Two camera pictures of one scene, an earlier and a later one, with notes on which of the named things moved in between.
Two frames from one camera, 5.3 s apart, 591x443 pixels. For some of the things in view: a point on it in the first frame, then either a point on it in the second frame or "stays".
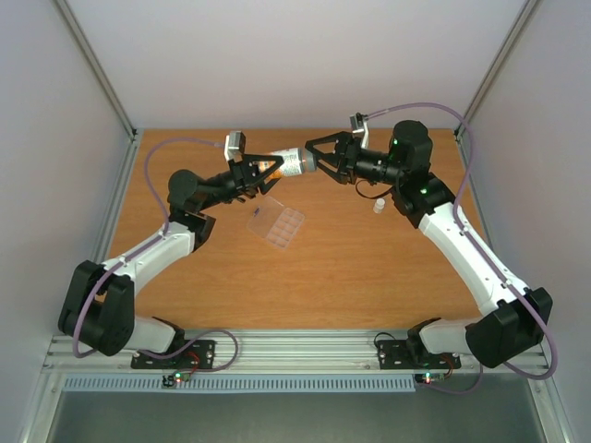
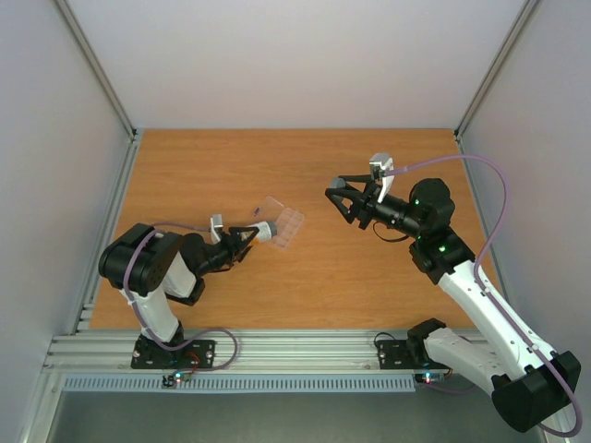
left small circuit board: (177, 377) stays
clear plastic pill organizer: (276, 222) stays
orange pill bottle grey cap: (296, 160) to (267, 230)
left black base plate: (197, 354) stays
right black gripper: (347, 146) to (362, 207)
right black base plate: (412, 354) stays
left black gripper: (247, 175) to (234, 244)
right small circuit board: (428, 377) stays
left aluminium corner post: (98, 68) stays
